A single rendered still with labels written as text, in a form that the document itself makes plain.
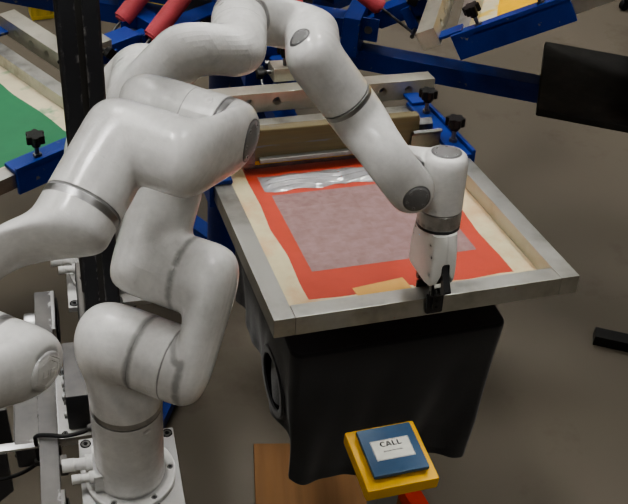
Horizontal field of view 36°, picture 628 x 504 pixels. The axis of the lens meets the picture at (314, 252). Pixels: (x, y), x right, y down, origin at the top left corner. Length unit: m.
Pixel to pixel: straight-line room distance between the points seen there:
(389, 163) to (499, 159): 2.74
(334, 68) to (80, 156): 0.54
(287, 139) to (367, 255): 0.39
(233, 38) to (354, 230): 0.69
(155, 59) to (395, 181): 0.40
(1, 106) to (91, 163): 1.55
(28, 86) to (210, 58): 1.27
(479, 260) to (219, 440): 1.26
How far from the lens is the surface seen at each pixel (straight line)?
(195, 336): 1.15
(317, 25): 1.47
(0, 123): 2.49
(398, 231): 1.98
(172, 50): 1.43
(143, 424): 1.29
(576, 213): 4.01
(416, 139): 2.25
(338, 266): 1.86
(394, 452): 1.70
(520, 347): 3.35
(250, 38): 1.40
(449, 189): 1.60
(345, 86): 1.46
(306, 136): 2.16
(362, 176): 2.16
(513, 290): 1.81
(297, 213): 2.02
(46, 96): 2.57
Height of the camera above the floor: 2.29
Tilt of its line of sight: 40 degrees down
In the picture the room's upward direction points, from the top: 6 degrees clockwise
